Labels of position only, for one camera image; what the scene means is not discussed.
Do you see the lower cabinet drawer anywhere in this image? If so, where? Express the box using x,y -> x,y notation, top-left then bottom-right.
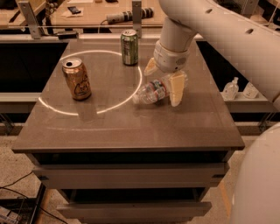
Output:
57,201 -> 212,224

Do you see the white power strip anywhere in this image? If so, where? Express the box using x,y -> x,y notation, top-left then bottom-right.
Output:
106,8 -> 154,24

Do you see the green soda can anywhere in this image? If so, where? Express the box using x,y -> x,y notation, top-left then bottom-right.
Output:
121,29 -> 138,66

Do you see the gold soda can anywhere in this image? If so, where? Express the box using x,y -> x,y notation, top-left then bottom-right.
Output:
62,57 -> 91,101

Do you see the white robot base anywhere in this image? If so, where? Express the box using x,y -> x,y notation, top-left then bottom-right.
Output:
229,123 -> 280,224

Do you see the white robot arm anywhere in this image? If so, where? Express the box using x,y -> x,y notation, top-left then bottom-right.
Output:
144,0 -> 280,109

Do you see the black tray on floor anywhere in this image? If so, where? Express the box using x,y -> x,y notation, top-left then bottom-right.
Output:
0,185 -> 46,224

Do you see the grey drawer cabinet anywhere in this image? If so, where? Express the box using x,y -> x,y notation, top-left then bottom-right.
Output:
11,38 -> 246,224

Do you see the cabinet drawer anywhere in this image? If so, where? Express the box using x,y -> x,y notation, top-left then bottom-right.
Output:
57,201 -> 212,224
33,163 -> 229,189

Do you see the small clear bottle left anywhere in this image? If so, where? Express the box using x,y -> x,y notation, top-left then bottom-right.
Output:
222,77 -> 239,101

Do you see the clear plastic water bottle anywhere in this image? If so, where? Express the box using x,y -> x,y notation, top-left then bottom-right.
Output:
132,73 -> 188,104

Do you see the middle metal bracket post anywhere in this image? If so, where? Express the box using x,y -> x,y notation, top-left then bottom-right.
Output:
132,0 -> 142,38

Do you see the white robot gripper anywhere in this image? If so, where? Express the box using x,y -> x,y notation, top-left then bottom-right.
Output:
144,41 -> 189,107

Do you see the black phone on desk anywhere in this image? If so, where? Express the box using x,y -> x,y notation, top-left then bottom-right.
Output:
68,6 -> 81,15

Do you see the right metal bracket post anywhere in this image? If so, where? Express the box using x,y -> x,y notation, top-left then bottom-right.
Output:
241,0 -> 259,18

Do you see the metal bracket post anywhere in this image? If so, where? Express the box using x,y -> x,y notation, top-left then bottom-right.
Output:
241,0 -> 259,18
18,0 -> 42,39
132,0 -> 142,38

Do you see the left metal bracket post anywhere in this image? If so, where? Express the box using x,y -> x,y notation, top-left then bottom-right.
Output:
18,0 -> 42,39

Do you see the black floor cable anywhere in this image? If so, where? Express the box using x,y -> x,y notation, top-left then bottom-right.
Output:
0,171 -> 69,224

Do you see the upper cabinet drawer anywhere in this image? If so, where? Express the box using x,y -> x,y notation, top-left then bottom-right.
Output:
33,163 -> 229,189

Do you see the small clear bottle right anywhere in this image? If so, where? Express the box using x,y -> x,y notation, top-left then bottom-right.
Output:
242,82 -> 258,99

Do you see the small clear bottle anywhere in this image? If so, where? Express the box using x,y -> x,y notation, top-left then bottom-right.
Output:
242,82 -> 258,99
222,77 -> 239,101

